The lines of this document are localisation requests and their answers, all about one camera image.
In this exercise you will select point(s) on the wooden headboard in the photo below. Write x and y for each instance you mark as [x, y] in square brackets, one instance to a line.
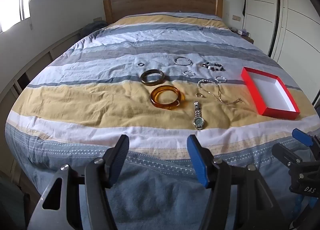
[162, 2]

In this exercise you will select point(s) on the wall switch plate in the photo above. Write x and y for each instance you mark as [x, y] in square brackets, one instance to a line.
[236, 17]

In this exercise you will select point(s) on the amber translucent bangle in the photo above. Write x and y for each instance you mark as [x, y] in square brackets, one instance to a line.
[154, 100]

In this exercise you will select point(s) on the wooden nightstand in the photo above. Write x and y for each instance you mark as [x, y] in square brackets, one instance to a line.
[247, 37]

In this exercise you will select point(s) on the dark olive brown bangle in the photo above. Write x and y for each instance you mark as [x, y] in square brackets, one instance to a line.
[143, 77]

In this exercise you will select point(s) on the silver wristwatch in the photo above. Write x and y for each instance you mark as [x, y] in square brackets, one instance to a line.
[198, 121]

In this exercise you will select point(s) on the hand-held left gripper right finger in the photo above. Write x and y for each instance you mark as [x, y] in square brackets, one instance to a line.
[197, 160]

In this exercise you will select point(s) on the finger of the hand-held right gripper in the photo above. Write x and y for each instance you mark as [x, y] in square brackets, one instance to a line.
[285, 153]
[300, 135]

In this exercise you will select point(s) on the thin silver bangle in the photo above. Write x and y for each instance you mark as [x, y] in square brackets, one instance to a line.
[178, 61]

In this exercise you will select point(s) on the blue grey bundled cloth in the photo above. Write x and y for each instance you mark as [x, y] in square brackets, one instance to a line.
[92, 26]

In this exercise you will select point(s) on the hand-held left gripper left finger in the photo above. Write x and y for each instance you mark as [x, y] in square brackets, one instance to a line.
[120, 160]

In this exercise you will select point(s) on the white wardrobe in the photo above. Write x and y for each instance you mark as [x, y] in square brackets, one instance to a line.
[295, 19]

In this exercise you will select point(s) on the silver twisted hoop earring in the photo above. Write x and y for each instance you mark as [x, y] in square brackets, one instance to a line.
[220, 79]

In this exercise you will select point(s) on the tissue box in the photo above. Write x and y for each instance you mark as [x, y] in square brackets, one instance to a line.
[242, 31]

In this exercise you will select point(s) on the wall socket plate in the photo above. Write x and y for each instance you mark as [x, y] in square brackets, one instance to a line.
[97, 19]

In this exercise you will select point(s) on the red cardboard box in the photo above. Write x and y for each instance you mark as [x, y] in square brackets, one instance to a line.
[272, 92]

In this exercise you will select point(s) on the bed with striped duvet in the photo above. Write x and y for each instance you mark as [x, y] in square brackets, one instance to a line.
[100, 110]

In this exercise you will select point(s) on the window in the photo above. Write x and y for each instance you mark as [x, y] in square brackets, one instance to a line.
[15, 4]

